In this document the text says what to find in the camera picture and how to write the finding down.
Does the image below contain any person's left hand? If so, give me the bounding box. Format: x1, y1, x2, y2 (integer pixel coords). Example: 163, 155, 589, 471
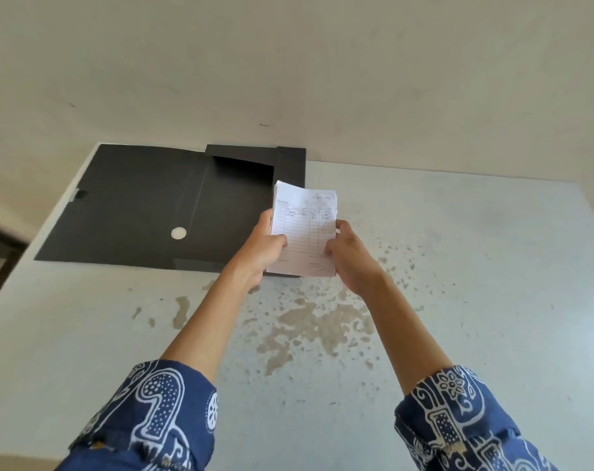
227, 208, 290, 296

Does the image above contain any person's left forearm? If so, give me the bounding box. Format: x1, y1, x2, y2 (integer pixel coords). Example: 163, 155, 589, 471
53, 269, 264, 471

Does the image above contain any person's right hand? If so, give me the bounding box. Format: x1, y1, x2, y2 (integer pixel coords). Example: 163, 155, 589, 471
323, 218, 387, 298

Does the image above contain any pile of white papers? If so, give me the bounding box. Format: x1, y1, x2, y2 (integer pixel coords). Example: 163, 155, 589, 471
269, 179, 339, 279

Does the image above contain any person's right forearm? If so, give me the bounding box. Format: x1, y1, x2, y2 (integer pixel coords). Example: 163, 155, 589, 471
345, 273, 561, 471

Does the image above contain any black folder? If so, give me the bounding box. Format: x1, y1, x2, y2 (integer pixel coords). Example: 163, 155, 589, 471
34, 143, 307, 279

